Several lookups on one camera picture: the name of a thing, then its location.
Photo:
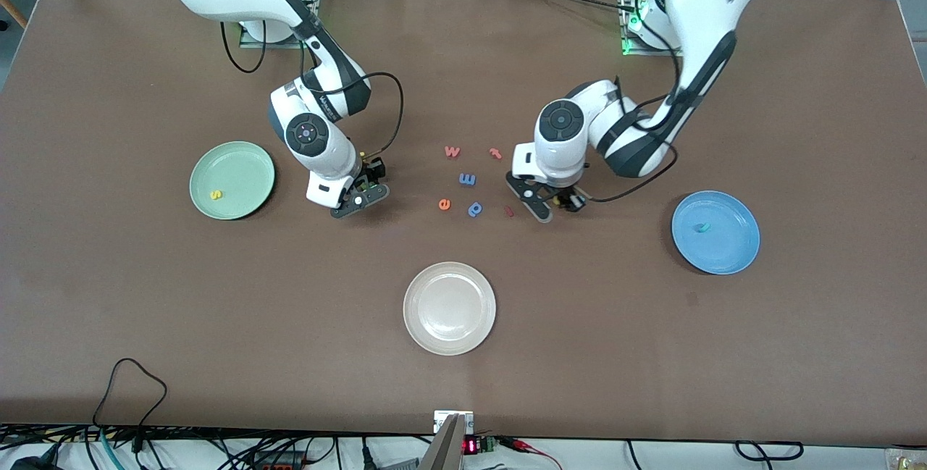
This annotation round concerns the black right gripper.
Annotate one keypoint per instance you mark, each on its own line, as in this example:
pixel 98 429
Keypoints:
pixel 371 174

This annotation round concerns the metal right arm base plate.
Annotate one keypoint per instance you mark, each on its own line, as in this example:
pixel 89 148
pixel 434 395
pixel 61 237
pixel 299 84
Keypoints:
pixel 316 6

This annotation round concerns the white plate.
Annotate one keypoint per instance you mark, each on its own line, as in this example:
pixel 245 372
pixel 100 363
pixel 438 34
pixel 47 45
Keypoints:
pixel 449 308

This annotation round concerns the blue letter m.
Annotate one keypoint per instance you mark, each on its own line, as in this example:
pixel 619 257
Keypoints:
pixel 468 179

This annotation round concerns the gray front camera mount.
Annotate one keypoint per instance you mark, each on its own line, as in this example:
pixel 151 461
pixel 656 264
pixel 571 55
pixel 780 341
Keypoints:
pixel 450 441

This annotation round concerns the red digit display module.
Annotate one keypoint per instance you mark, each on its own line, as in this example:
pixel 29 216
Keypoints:
pixel 479 445

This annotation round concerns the blue plate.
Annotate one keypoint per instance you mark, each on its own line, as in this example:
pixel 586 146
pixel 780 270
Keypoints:
pixel 715 238

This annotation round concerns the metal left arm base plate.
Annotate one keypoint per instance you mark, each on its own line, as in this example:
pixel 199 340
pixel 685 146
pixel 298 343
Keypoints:
pixel 627 46

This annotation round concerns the green plate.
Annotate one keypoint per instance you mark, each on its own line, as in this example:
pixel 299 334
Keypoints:
pixel 232 180

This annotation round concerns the blue letter p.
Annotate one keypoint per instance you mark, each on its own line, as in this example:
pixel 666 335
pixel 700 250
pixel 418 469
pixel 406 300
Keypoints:
pixel 474 209

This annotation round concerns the pink letter w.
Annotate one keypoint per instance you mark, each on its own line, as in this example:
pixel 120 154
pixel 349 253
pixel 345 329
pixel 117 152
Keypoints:
pixel 452 151

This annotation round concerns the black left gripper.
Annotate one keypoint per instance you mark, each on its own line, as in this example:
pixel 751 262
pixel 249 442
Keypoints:
pixel 567 196

